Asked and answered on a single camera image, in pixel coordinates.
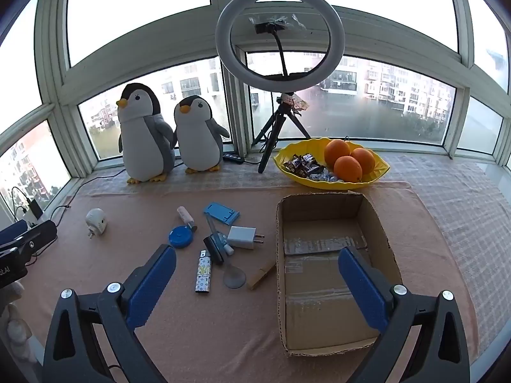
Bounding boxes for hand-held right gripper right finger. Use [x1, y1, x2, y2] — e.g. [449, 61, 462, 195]
[338, 246, 472, 383]

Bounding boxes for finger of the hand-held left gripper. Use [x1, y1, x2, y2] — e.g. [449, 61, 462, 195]
[0, 222, 30, 245]
[0, 220, 58, 266]

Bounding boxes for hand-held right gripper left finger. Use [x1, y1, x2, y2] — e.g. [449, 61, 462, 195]
[42, 243, 177, 383]

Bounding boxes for cardboard box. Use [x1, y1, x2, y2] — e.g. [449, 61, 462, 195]
[275, 191, 403, 357]

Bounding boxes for white patterned lighter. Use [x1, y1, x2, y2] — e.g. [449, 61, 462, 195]
[195, 249, 213, 295]

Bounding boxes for blue round tape measure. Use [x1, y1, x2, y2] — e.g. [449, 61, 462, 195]
[168, 225, 195, 249]

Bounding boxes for clear blue bottle white cap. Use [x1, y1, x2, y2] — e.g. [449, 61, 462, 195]
[203, 233, 236, 266]

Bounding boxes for white tube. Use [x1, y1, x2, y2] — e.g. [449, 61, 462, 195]
[177, 206, 198, 232]

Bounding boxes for grey plastic spoon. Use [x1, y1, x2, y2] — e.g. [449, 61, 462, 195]
[205, 213, 247, 289]

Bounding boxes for wooden clothespin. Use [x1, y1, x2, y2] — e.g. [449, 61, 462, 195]
[247, 261, 277, 290]

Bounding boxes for blue phone stand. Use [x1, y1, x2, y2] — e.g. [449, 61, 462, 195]
[203, 202, 240, 225]

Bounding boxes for white charger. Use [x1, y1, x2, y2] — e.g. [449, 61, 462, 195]
[227, 225, 265, 250]

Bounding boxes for black power adapter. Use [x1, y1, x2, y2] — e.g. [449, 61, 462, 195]
[11, 185, 44, 222]

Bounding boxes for white plug night light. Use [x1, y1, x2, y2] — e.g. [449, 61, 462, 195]
[85, 208, 108, 239]

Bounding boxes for yellow leaf-shaped bowl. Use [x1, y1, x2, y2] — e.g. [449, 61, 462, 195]
[273, 137, 391, 189]

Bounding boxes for orange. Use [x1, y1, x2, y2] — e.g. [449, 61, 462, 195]
[324, 139, 351, 167]
[334, 155, 363, 183]
[350, 147, 376, 175]

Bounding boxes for white checkered cloth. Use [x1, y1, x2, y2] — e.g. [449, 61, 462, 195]
[86, 154, 511, 364]

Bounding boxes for pile of wrapped candies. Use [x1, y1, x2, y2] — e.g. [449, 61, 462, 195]
[283, 153, 340, 182]

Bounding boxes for large grey penguin plush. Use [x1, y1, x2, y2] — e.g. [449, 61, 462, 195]
[116, 82, 176, 185]

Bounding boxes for small grey penguin plush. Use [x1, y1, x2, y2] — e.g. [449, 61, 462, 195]
[173, 96, 231, 174]

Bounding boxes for white window frame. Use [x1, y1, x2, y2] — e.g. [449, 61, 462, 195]
[0, 0, 511, 192]

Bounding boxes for white ring light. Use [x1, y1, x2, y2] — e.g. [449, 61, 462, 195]
[215, 0, 346, 88]

